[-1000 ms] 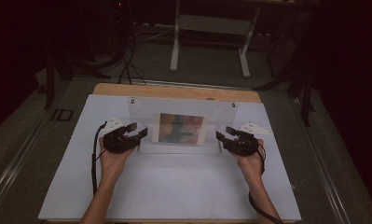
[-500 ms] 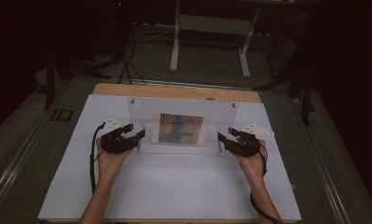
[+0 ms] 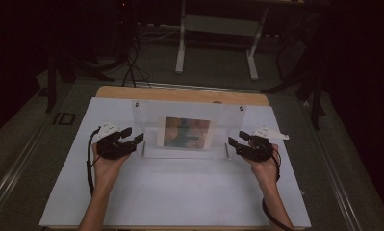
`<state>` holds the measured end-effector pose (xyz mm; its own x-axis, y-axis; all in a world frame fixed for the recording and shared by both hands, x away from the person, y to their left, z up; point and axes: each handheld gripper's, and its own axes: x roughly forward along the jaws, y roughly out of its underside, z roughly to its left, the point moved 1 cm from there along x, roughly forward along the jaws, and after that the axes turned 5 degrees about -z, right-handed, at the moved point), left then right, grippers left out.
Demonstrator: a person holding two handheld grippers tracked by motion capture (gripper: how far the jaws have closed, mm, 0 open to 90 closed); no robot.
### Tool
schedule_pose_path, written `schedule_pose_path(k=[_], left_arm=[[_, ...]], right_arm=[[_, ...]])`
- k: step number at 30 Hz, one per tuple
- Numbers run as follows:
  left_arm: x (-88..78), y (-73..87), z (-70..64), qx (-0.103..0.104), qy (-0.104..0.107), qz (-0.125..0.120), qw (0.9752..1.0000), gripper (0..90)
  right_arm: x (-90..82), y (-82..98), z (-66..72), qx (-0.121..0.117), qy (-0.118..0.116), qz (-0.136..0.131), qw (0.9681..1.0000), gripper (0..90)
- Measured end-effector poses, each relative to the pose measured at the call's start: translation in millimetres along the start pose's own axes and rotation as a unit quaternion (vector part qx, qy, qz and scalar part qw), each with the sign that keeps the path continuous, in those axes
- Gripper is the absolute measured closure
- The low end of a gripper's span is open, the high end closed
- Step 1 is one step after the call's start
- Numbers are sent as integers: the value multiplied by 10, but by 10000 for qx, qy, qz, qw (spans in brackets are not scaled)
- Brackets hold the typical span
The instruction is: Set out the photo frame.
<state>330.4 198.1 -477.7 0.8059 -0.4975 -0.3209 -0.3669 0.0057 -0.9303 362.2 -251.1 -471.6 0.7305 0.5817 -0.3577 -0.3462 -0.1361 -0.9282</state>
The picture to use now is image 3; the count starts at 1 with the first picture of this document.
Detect photo card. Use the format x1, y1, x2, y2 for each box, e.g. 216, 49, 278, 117
156, 115, 214, 151

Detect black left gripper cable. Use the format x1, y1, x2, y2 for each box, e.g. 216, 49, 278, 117
86, 126, 103, 197

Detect black floor bracket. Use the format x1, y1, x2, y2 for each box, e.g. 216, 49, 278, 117
52, 112, 76, 126

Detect black floor cables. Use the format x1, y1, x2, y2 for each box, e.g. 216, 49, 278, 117
120, 30, 153, 89

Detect metal floor rail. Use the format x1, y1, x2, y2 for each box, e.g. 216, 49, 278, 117
0, 112, 53, 220
298, 98, 365, 231

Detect black tripod stand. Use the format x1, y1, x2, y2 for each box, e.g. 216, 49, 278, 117
261, 13, 329, 132

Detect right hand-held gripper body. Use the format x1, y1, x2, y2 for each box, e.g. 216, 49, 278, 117
240, 126, 291, 163

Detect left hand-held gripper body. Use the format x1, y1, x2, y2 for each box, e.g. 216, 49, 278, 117
95, 121, 139, 161

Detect person's left hand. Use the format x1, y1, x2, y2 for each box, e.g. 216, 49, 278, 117
90, 149, 132, 194

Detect wooden table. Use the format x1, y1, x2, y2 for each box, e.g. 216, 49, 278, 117
48, 85, 280, 231

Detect clear acrylic photo frame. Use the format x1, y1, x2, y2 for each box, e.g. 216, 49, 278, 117
130, 99, 248, 161

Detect black metal stand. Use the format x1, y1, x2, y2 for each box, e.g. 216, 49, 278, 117
44, 47, 116, 114

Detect white table board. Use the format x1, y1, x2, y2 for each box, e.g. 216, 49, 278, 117
38, 96, 313, 229

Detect person's right hand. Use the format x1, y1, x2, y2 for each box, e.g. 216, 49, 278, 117
244, 142, 281, 191

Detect white floor cable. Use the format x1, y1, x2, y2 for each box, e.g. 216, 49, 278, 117
137, 22, 182, 44

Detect white metal desk frame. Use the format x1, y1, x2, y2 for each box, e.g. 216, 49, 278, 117
174, 0, 271, 82

